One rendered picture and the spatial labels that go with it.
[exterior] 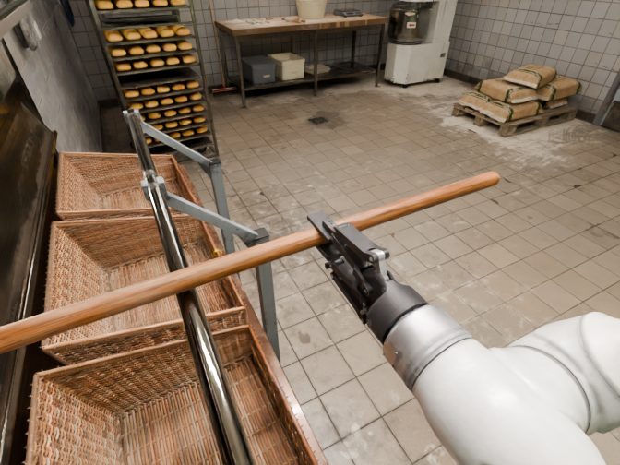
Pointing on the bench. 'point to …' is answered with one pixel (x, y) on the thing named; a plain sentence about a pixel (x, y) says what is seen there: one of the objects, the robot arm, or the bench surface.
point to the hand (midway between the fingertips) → (325, 234)
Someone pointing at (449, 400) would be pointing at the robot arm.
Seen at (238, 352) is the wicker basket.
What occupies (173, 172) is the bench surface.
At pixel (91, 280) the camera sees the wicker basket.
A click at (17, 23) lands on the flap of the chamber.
